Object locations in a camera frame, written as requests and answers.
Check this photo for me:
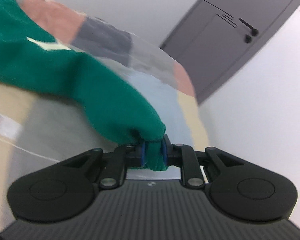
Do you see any patchwork blanket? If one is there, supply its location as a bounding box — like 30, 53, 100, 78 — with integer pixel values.
0, 0, 208, 230

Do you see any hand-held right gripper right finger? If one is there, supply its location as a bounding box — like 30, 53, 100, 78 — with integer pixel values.
161, 135, 243, 190

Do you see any black door handle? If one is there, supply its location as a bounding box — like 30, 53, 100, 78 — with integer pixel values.
240, 18, 258, 36

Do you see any green sweatshirt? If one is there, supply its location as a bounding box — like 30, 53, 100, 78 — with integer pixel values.
0, 0, 169, 172

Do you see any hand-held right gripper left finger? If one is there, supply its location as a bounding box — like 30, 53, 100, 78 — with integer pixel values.
62, 142, 148, 190

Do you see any grey door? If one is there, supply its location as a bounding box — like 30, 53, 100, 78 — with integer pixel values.
160, 0, 300, 104

